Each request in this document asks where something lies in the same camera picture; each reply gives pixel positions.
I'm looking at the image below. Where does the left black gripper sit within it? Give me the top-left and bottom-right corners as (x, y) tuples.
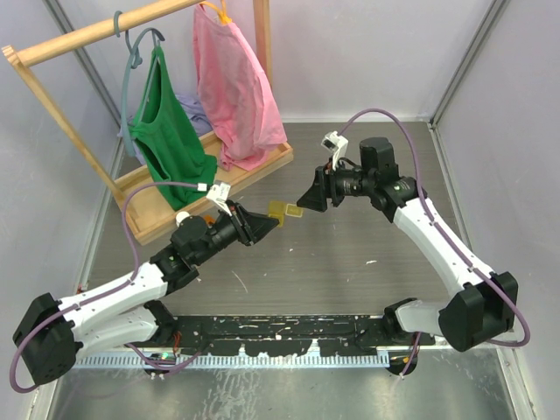
(193, 199), (277, 265)

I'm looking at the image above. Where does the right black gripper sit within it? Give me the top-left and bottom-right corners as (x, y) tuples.
(297, 156), (375, 212)

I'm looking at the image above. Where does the yellow two-compartment pill box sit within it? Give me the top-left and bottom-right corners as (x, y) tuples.
(268, 200), (304, 227)

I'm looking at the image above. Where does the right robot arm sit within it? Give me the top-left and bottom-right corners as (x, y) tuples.
(297, 132), (518, 352)

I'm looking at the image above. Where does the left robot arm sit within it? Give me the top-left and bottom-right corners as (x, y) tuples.
(10, 200), (279, 393)

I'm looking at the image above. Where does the white-capped dark pill bottle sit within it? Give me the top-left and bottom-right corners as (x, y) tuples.
(175, 211), (191, 227)

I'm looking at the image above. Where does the wooden clothes rack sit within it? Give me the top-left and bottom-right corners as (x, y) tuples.
(1, 0), (294, 247)

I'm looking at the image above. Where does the lavender cloth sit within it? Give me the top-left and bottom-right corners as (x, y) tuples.
(117, 94), (213, 165)

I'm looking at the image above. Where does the pink shirt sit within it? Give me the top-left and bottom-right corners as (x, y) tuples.
(192, 3), (287, 171)

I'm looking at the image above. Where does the green tank top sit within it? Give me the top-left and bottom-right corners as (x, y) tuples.
(129, 46), (218, 211)

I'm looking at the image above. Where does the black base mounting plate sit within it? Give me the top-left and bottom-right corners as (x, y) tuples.
(136, 315), (415, 357)

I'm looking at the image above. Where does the grey-blue clothes hanger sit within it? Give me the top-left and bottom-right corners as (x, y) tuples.
(120, 27), (165, 157)

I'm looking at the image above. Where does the orange clothes hanger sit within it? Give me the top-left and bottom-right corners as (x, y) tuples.
(200, 0), (232, 25)

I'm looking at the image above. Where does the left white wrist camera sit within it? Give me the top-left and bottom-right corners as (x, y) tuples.
(197, 181), (232, 216)

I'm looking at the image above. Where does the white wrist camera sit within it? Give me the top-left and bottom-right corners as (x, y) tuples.
(197, 181), (232, 216)
(321, 131), (348, 171)

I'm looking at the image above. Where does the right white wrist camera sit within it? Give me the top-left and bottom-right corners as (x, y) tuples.
(321, 131), (348, 171)

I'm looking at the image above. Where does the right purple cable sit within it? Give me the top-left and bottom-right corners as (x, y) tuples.
(336, 108), (530, 377)

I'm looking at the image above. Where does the white slotted cable duct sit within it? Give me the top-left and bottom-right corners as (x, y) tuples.
(74, 351), (389, 369)

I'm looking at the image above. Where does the aluminium frame rail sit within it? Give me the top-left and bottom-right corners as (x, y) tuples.
(426, 325), (516, 352)

